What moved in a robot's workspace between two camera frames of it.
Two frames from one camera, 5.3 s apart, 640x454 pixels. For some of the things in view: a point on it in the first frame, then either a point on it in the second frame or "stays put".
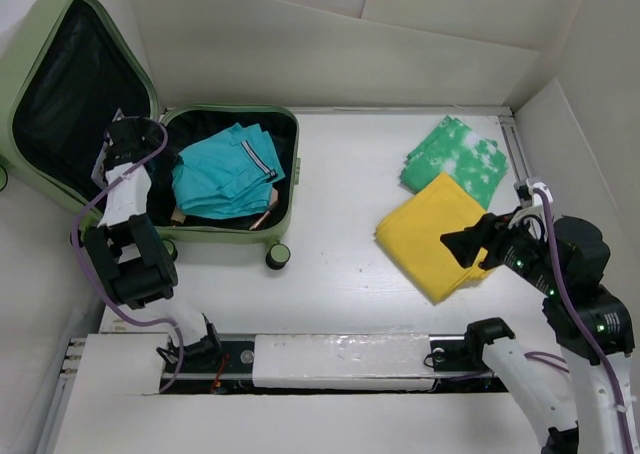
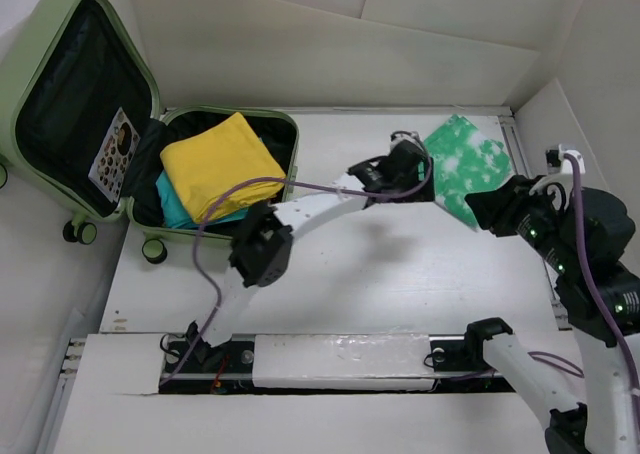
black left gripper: (148, 143) -> (424, 195)
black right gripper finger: (494, 258) -> (504, 229)
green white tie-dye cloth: (455, 149) stays put
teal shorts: (230, 176) -> (175, 214)
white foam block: (374, 362) stays put
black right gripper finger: (468, 243) -> (493, 209)
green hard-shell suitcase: (68, 69) stays put
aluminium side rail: (514, 147) stays put
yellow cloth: (411, 239) -> (204, 166)
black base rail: (231, 370) stays put
